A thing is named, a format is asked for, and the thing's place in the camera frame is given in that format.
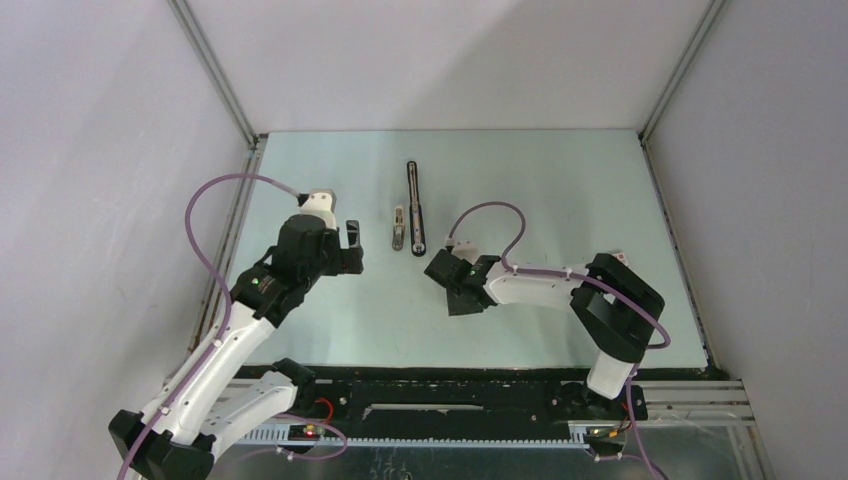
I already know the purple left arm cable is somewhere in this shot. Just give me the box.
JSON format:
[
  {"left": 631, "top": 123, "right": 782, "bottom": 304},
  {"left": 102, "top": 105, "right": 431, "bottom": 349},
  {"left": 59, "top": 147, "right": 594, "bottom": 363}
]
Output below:
[{"left": 115, "top": 174, "right": 301, "bottom": 480}]

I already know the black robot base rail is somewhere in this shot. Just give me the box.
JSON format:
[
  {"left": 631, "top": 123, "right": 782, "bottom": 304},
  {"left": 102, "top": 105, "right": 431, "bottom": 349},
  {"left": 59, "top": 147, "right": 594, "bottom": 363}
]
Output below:
[{"left": 178, "top": 364, "right": 664, "bottom": 445}]

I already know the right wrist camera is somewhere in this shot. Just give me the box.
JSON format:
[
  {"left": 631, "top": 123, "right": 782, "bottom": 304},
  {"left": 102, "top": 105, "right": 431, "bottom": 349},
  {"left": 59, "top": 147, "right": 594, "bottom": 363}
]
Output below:
[{"left": 445, "top": 237, "right": 480, "bottom": 264}]

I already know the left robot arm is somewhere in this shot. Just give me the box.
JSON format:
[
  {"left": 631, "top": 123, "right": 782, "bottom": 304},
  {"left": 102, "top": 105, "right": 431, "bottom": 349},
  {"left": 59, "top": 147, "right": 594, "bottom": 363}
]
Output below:
[{"left": 108, "top": 214, "right": 364, "bottom": 479}]

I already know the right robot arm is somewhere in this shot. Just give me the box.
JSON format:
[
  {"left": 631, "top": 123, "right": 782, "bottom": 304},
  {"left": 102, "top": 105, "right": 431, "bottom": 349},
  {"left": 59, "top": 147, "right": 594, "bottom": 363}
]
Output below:
[{"left": 424, "top": 247, "right": 671, "bottom": 418}]

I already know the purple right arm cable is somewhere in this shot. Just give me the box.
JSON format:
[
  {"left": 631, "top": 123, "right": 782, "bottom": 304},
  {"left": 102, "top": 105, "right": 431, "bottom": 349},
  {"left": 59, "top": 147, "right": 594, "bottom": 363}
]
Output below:
[{"left": 447, "top": 201, "right": 672, "bottom": 480}]

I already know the white red staple box sleeve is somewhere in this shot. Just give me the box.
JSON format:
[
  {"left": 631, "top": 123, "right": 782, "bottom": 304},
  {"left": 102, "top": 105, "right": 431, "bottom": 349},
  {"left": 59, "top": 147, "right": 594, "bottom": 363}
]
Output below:
[{"left": 613, "top": 252, "right": 629, "bottom": 266}]

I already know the beige stapler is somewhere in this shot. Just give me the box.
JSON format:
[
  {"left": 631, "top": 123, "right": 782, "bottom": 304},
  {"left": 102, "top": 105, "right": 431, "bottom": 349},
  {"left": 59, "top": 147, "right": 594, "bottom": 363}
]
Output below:
[{"left": 391, "top": 205, "right": 406, "bottom": 251}]

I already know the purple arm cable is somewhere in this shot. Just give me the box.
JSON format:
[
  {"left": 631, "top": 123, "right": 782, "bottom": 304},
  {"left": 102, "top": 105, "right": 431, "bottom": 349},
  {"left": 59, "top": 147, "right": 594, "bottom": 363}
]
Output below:
[
  {"left": 447, "top": 201, "right": 672, "bottom": 480},
  {"left": 115, "top": 174, "right": 301, "bottom": 480}
]

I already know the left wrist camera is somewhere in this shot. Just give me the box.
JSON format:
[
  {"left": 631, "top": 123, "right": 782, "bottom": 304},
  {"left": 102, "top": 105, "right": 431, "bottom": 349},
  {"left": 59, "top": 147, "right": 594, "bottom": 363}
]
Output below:
[{"left": 297, "top": 189, "right": 338, "bottom": 230}]

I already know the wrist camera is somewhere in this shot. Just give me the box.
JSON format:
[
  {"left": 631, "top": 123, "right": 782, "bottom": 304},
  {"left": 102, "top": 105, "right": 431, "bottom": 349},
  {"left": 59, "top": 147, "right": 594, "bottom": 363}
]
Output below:
[
  {"left": 297, "top": 189, "right": 338, "bottom": 230},
  {"left": 445, "top": 237, "right": 480, "bottom": 264}
]

